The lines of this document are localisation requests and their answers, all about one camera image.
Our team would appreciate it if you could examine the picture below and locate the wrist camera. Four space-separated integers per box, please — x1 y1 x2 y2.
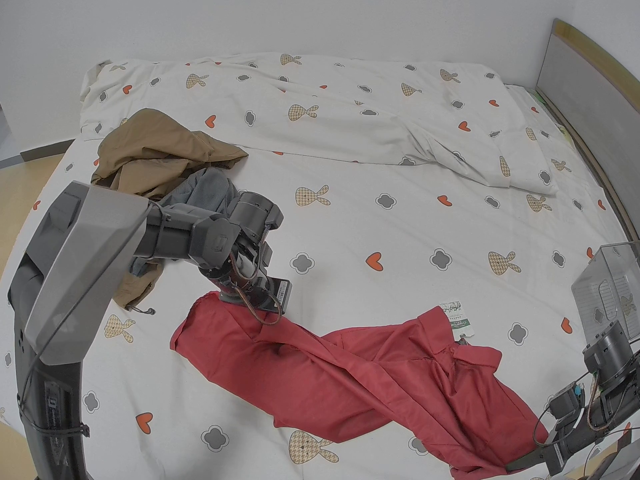
549 382 587 421
252 240 275 275

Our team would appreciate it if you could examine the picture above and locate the brown garment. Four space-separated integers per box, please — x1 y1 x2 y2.
90 108 250 315

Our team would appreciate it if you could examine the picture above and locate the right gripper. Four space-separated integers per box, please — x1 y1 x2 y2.
505 408 608 475

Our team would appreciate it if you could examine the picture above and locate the grey garment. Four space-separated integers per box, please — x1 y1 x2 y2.
129 168 241 276

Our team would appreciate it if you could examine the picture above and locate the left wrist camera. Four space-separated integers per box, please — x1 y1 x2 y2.
252 240 275 275

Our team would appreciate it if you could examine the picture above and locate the white printed quilt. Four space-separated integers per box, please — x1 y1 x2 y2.
80 52 561 196

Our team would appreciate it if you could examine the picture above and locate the red shirt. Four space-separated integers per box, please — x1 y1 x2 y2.
169 290 551 480

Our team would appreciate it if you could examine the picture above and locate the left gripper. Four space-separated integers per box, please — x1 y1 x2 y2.
199 248 293 325

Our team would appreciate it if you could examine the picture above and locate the bed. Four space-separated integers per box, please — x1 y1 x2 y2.
0 18 640 480

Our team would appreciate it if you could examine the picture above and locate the black cable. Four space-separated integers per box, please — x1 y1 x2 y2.
227 260 287 327
532 402 554 445

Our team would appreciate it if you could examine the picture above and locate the clear plastic box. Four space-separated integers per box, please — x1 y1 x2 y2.
571 241 640 343

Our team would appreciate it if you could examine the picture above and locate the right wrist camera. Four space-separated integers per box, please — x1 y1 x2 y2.
549 382 587 421

